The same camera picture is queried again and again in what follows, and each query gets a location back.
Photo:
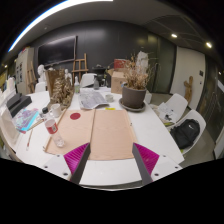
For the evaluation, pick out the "brown cardboard box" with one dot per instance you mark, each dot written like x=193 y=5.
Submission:
x=117 y=83

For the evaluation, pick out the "grey plant saucer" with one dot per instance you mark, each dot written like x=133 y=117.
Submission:
x=133 y=109

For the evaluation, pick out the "thin wooden pencil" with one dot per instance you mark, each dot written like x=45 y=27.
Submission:
x=29 y=139

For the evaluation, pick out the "golden rocky sculpture on board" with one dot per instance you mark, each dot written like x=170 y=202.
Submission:
x=61 y=90

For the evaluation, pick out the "white canvas panel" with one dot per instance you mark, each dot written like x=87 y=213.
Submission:
x=8 y=126

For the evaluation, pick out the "red box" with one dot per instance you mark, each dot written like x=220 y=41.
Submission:
x=120 y=64

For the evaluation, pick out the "wooden easel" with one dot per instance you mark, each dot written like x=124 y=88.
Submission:
x=80 y=65
x=31 y=76

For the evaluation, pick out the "clear red-labelled plastic bottle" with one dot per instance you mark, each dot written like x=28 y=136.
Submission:
x=52 y=128

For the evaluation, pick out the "white cabinet with pictures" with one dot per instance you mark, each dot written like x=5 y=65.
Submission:
x=23 y=70

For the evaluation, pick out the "round ceiling spotlight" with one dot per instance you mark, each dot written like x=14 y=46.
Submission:
x=208 y=45
x=174 y=35

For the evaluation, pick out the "dark wall screen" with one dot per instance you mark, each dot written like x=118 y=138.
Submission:
x=57 y=50

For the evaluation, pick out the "white chair with backpack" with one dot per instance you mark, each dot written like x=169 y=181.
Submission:
x=196 y=116

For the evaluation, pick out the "small yellow strip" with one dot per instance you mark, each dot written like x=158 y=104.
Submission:
x=110 y=108

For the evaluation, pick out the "small paint jar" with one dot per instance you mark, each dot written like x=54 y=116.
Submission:
x=45 y=111

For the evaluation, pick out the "black backpack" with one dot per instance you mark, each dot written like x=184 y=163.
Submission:
x=185 y=133

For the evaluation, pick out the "flat round red coaster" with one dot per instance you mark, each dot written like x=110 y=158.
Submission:
x=75 y=116

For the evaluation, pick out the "dark grey bottle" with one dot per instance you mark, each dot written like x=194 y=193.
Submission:
x=96 y=83

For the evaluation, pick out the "large black box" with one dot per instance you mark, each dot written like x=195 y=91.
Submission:
x=20 y=105

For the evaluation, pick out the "long ceiling light panel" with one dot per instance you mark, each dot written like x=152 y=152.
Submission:
x=43 y=16

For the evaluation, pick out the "white plaster bust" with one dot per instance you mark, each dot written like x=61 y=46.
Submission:
x=68 y=76
x=41 y=72

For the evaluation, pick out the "green-labelled spray bottle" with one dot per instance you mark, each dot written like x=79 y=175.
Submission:
x=77 y=86

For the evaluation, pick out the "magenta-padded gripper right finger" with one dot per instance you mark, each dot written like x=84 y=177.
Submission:
x=148 y=160

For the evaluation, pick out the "small black box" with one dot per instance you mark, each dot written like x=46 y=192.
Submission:
x=13 y=99

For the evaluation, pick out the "dried plant in grey pot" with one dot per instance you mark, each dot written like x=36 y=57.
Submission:
x=133 y=95

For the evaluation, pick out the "printed newspaper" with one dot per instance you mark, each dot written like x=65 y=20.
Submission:
x=90 y=99

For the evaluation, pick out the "wooden mannequin figure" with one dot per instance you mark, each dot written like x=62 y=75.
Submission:
x=189 y=88

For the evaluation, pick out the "small white cup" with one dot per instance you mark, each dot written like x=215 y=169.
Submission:
x=109 y=98

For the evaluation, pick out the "white chair with papers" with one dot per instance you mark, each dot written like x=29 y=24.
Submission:
x=178 y=103

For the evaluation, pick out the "white plaster figure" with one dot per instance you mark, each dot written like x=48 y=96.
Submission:
x=142 y=61

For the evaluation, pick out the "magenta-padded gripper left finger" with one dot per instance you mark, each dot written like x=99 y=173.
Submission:
x=75 y=160

